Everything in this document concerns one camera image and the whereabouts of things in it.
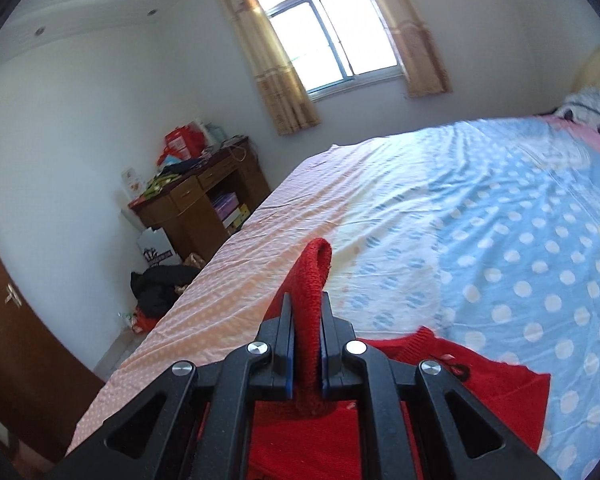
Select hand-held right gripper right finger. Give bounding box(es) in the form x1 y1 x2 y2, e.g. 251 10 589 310
320 291 563 480

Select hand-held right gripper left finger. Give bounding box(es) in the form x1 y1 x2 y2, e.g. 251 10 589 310
45 292 297 480

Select red knitted sweater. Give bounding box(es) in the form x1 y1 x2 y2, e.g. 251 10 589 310
197 237 552 480

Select black clothing pile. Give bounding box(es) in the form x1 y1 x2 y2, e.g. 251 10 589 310
131 264 201 318

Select red cloth on floor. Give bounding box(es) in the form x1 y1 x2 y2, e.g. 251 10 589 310
132 310 161 333

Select purple box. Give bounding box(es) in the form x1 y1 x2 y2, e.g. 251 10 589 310
211 191 241 226

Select white paper bag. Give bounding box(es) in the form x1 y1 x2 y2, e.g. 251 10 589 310
136 227 182 268

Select brown wooden desk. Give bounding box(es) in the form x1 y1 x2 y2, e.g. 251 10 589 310
128 136 272 263

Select bed with polka-dot sheet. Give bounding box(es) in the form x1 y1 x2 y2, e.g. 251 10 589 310
65 115 600 466

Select green packets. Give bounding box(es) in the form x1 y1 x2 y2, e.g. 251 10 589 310
142 172 178 198

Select white picture card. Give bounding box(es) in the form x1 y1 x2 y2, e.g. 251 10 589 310
121 167 143 201

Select pale teal bag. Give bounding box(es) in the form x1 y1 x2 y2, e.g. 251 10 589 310
202 121 228 148

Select red gift bag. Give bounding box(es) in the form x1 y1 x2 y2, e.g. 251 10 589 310
156 125 207 167

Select brown wooden door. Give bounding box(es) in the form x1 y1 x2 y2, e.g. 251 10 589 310
0 210 106 466

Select window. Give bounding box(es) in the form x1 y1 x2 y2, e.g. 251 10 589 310
250 0 406 103

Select yellow headboard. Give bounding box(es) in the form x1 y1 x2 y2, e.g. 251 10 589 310
570 40 600 106

